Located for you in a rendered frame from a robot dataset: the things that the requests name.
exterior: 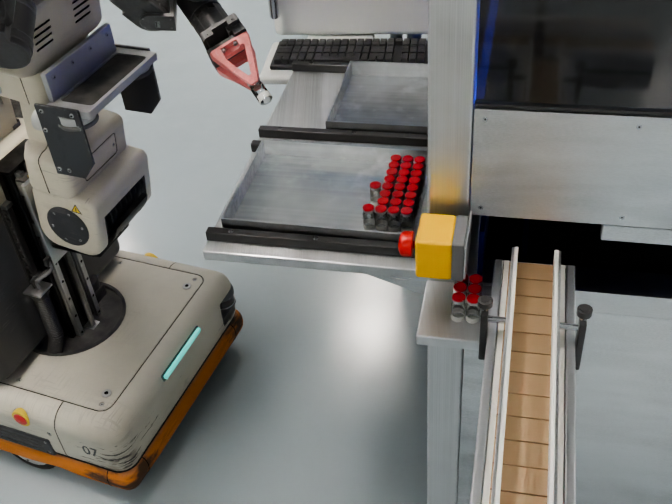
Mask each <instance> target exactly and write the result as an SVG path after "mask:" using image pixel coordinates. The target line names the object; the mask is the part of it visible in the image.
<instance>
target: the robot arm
mask: <svg viewBox="0 0 672 504"><path fill-rule="evenodd" d="M109 1H110V2H111V3H112V4H114V5H115V6H116V7H117V8H119V9H120V10H121V11H122V15H123V16H124V17H126V18H127V19H128V20H130V21H131V22H132V23H134V24H135V25H136V26H138V27H139V28H141V29H143V30H146V31H176V26H177V5H178V7H179V8H180V9H181V11H182V12H183V14H184V15H185V17H186V18H187V20H188V21H189V22H190V24H191V25H192V26H193V27H194V29H195V31H196V32H197V34H198V35H199V37H200V38H201V40H202V42H203V45H204V47H205V49H206V52H207V54H208V56H209V58H210V60H211V63H212V65H213V66H214V68H215V69H216V71H217V72H218V73H219V75H220V76H222V77H224V78H226V79H229V80H231V81H233V82H235V83H237V84H239V85H241V86H243V87H245V88H247V89H248V90H250V87H249V86H248V85H247V83H248V84H249V85H251V86H252V85H254V84H255V83H257V82H258V81H259V79H260V77H259V71H258V65H257V59H256V53H255V50H254V47H253V46H252V44H251V39H250V36H249V33H248V32H247V30H246V28H245V27H244V26H243V24H242V23H241V22H240V20H239V18H238V17H237V15H236V14H235V13H232V14H231V15H229V16H228V14H227V13H226V12H225V10H224V9H223V8H222V6H221V5H220V3H219V2H218V0H109ZM36 12H37V8H36V5H35V3H34V2H33V1H32V0H0V68H6V69H19V68H23V67H26V66H27V65H28V64H29V63H30V61H31V57H32V55H33V47H34V43H33V38H34V29H35V21H36ZM247 61H248V63H249V68H250V72H251V74H250V75H247V74H246V73H244V72H243V71H241V70H240V69H239V68H238V67H239V66H241V65H242V64H244V63H246V62H247ZM250 91H251V90H250Z"/></svg>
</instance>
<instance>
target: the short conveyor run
mask: <svg viewBox="0 0 672 504"><path fill-rule="evenodd" d="M518 248H519V247H515V248H514V247H512V252H511V262H509V260H504V262H503V260H501V259H496V260H495V262H494V274H493V283H492V293H491V296H489V295H481V296H480V297H479V298H478V307H479V308H480V309H481V315H480V336H479V353H478V359H479V360H484V369H483V379H482V388H481V398H480V407H479V417H478V426H477V436H476V446H475V455H474V465H473V474H472V484H471V493H470V503H469V504H481V503H482V504H576V370H579V368H580V363H581V357H582V351H583V346H584V340H585V334H586V330H587V319H590V318H591V317H592V313H593V308H592V307H591V306H590V305H588V304H580V305H579V306H578V307H577V312H576V314H577V316H578V317H579V320H578V324H575V266H573V265H567V266H566V268H565V265H561V251H559V250H555V251H554V259H553V265H543V264H531V263H519V262H518ZM501 287H502V291H501ZM500 296H501V302H500ZM499 306H500V313H499ZM489 309H490V312H489ZM488 313H489V315H488ZM498 323H499V324H498ZM487 328H488V331H487ZM497 328H498V334H497ZM575 331H577V332H576V338H575ZM496 339H497V345H496ZM495 350H496V355H495ZM494 363H495V366H494ZM493 374H494V377H493ZM492 384H493V388H492ZM491 395H492V398H491ZM490 406H491V409H490ZM489 417H490V420H489ZM488 428H489V431H488ZM487 438H488V442H487ZM486 449H487V453H486ZM485 460H486V463H485ZM484 471H485V474H484ZM483 482H484V485H483ZM482 493H483V496H482Z"/></svg>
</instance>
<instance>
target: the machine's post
mask: <svg viewBox="0 0 672 504"><path fill-rule="evenodd" d="M479 16H480V0H428V214H442V215H454V216H456V217H457V215H463V216H468V217H469V215H470V198H471V174H472V150H473V127H474V108H475V106H474V105H475V99H476V85H477V62H478V39H479ZM463 359H464V349H458V348H448V347H439V346H429V345H427V504H457V502H458V478H459V455H460V431H461V407H462V383H463Z"/></svg>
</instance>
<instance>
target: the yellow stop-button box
mask: <svg viewBox="0 0 672 504"><path fill-rule="evenodd" d="M468 221H469V217H468V216H463V215H457V217H456V216H454V215H442V214H428V213H423V214H422V215H421V217H420V223H419V227H418V232H417V235H416V239H415V258H416V269H415V273H416V276H417V277H424V278H435V279H446V280H449V279H451V280H452V281H463V273H464V248H465V242H466V235H467V228H468Z"/></svg>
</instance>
